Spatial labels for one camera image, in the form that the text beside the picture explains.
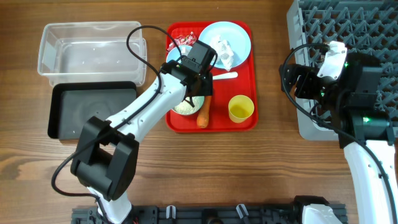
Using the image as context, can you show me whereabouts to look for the white rice grains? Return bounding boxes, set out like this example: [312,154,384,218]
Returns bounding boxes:
[175,96,205,111]

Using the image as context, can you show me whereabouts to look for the mint green bowl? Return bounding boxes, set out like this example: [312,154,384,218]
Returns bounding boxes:
[172,107,198,116]

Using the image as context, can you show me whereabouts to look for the red candy wrapper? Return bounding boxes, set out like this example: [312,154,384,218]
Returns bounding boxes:
[167,32,198,52]

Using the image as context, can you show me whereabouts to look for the white tissue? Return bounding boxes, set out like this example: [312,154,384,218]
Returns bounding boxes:
[210,35,234,71]

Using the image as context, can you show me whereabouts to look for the yellow plastic cup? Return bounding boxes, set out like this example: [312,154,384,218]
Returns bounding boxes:
[228,95,255,123]

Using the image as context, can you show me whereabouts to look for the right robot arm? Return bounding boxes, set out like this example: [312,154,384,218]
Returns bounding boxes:
[279,49,397,223]

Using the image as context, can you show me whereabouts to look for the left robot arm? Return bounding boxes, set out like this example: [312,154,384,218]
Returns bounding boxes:
[70,40,217,223]

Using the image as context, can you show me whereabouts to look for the grey dishwasher rack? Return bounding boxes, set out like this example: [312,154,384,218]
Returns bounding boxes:
[287,0,397,122]

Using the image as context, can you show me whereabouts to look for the orange carrot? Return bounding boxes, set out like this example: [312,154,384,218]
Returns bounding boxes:
[197,96,212,128]

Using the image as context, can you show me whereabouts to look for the light blue bowl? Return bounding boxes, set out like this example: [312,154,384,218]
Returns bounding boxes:
[164,45,195,67]

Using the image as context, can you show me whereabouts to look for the white plastic spoon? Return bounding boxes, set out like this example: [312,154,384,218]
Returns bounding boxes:
[213,72,238,80]

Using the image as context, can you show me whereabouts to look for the red serving tray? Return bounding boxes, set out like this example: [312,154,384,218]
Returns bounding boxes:
[165,22,258,133]

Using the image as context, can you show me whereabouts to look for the large light blue plate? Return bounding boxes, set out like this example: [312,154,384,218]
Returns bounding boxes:
[198,21,251,70]

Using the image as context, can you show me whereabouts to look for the clear plastic bin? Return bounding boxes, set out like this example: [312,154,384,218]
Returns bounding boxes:
[37,21,147,86]

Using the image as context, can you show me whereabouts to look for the black rectangular tray bin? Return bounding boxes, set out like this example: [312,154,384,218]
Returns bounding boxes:
[47,82,137,140]

